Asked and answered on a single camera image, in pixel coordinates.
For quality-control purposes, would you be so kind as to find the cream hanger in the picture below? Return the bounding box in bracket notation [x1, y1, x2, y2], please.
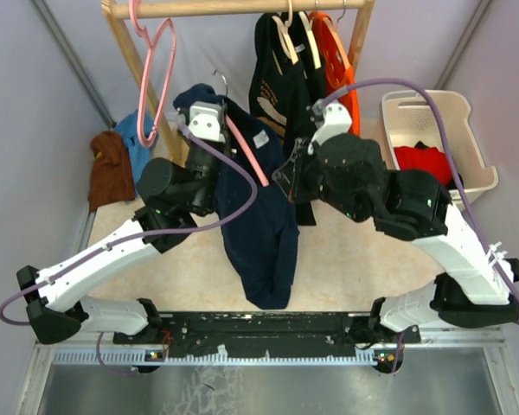
[272, 0, 299, 65]
[298, 11, 322, 70]

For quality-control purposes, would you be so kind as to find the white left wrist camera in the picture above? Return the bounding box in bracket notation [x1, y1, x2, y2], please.
[177, 101, 226, 144]

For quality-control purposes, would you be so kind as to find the light blue t shirt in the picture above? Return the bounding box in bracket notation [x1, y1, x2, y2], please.
[113, 110, 156, 185]

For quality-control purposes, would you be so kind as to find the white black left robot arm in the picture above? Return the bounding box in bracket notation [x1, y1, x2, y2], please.
[16, 126, 228, 345]

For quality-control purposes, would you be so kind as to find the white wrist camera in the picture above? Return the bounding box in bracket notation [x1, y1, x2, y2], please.
[307, 99, 353, 155]
[177, 101, 226, 144]

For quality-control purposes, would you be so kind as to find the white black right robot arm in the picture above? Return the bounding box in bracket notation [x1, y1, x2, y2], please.
[272, 133, 519, 342]

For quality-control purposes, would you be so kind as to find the navy blue t shirt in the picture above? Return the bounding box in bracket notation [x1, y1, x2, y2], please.
[173, 83, 299, 310]

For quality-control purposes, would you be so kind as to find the red t shirt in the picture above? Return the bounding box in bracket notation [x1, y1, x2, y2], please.
[394, 146, 453, 187]

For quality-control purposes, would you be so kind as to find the pink hanger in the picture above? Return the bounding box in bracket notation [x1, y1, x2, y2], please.
[212, 68, 269, 187]
[128, 0, 177, 149]

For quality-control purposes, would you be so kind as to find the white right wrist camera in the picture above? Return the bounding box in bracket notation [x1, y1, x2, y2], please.
[307, 99, 353, 155]

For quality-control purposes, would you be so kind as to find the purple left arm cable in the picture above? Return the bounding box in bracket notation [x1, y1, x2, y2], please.
[0, 116, 260, 326]

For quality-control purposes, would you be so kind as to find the white laundry basket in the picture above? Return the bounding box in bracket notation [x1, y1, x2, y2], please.
[374, 90, 498, 202]

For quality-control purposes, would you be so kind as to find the black printed t shirt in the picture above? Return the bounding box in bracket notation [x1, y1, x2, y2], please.
[248, 13, 315, 156]

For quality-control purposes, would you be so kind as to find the brown t shirt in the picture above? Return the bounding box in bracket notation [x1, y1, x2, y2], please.
[88, 131, 136, 213]

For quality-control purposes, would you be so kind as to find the wooden clothes rack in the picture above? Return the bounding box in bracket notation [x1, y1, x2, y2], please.
[100, 0, 375, 192]

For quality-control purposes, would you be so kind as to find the orange t shirt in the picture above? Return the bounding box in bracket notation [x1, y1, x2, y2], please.
[306, 10, 362, 137]

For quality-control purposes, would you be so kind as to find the wooden hanger under orange shirt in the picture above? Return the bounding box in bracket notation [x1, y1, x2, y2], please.
[312, 1, 350, 73]

